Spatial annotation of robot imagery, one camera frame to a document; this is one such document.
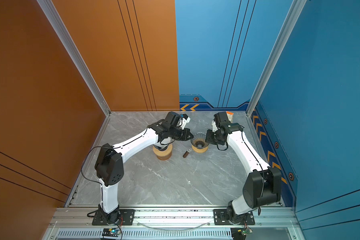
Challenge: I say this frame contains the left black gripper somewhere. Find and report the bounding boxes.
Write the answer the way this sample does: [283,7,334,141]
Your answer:
[169,128,195,142]

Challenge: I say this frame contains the coffee filter bag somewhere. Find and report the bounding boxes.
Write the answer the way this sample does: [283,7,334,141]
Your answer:
[226,111,234,123]

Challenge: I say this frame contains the wooden dripper ring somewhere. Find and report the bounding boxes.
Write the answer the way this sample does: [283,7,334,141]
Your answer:
[152,143,174,161]
[191,144,209,154]

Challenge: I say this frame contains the grey glass dripper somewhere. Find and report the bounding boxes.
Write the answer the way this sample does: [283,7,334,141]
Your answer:
[191,133,209,149]

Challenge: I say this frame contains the white paper coffee filter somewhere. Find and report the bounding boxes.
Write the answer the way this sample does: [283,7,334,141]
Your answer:
[154,142,172,151]

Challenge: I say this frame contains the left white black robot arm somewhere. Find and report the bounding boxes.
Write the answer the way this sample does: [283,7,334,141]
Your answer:
[95,112,194,225]

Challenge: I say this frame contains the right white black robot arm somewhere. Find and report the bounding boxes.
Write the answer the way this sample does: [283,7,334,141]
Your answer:
[206,112,282,225]

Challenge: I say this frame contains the right circuit board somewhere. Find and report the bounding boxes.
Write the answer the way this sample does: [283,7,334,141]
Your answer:
[231,228,253,240]

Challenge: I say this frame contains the circuit board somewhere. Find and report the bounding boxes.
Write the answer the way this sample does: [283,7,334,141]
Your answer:
[102,228,123,240]
[231,228,253,240]

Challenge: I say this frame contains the left circuit board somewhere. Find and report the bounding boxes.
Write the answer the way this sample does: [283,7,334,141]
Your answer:
[102,228,123,240]

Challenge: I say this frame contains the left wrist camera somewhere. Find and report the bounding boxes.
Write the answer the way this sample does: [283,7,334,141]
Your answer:
[179,114,191,130]

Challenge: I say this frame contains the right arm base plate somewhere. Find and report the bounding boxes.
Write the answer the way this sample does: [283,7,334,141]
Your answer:
[213,209,255,226]

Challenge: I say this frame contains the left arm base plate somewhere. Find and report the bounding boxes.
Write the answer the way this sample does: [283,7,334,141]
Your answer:
[92,208,135,226]

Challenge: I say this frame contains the aluminium front rail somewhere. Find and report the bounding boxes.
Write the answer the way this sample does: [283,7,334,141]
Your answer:
[42,205,305,240]

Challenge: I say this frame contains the right aluminium corner post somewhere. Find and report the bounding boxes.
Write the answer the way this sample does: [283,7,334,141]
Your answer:
[246,0,307,117]

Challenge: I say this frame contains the aluminium corner post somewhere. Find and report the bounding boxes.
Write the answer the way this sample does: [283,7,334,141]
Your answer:
[37,0,112,117]
[246,0,307,117]

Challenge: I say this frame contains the left aluminium corner post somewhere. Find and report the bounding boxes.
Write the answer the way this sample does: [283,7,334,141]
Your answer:
[37,0,112,117]

